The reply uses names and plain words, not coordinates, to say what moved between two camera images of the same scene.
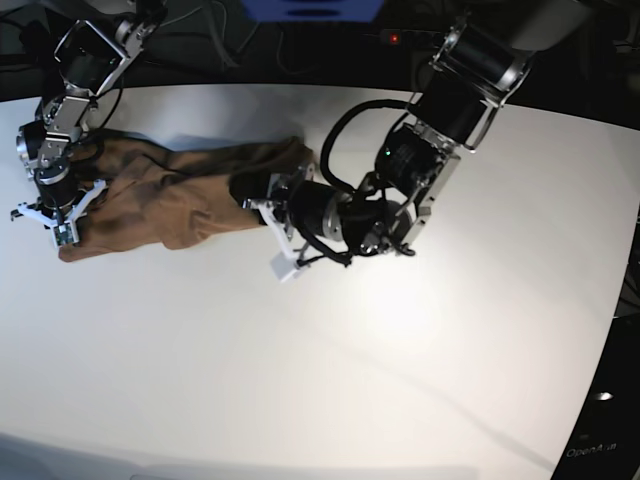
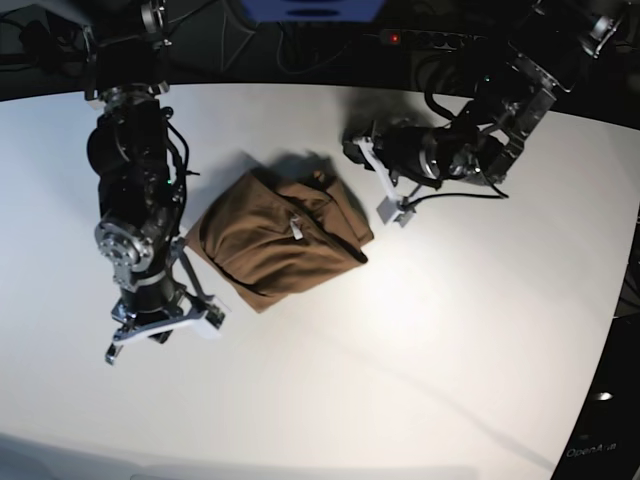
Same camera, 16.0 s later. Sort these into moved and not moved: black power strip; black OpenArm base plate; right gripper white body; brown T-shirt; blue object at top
Moved: right gripper white body; brown T-shirt
Not moved: black OpenArm base plate; blue object at top; black power strip
